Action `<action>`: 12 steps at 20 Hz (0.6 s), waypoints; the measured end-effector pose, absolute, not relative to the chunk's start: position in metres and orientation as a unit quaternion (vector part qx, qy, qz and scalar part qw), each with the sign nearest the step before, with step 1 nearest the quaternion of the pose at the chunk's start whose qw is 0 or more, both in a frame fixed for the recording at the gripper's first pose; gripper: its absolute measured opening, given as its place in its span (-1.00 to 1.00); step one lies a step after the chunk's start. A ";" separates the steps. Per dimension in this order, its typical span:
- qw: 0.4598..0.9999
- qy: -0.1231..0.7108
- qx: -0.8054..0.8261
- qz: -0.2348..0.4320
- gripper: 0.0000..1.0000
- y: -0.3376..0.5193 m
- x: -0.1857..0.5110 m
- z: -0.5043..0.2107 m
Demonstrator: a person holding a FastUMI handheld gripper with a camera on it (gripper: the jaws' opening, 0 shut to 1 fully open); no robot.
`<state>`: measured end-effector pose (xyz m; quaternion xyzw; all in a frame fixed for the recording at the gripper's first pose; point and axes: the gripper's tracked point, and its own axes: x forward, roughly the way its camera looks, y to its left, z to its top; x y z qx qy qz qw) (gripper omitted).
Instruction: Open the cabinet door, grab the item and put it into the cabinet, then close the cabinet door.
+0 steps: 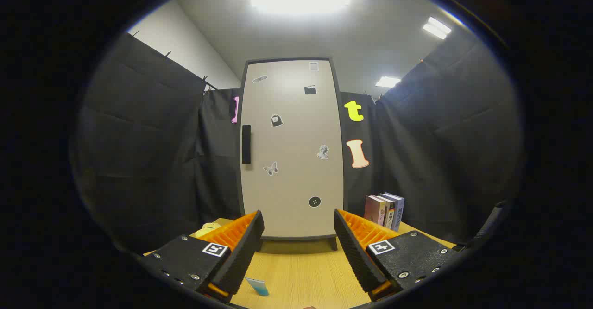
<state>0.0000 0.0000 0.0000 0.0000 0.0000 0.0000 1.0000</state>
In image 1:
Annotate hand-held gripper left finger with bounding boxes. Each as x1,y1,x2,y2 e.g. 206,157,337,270
139,210,265,303

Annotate dark grey cabinet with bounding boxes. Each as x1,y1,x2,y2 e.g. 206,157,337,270
239,57,349,252

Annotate black backdrop cloth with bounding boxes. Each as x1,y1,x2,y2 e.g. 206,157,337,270
69,31,524,254

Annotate black door handle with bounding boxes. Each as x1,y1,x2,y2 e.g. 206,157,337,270
242,125,252,164

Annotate white spine book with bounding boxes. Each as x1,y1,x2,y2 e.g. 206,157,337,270
378,194,397,229

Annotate blue cover book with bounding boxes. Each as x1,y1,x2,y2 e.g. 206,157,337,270
384,192,405,232

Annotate maroon book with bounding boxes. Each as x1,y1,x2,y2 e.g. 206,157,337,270
365,195,386,226

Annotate yellow plush toy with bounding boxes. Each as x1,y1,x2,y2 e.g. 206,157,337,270
195,222,222,238

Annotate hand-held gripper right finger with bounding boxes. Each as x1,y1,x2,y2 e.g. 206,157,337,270
334,209,459,302

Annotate blue and white tube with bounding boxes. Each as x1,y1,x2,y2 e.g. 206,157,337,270
246,277,269,296

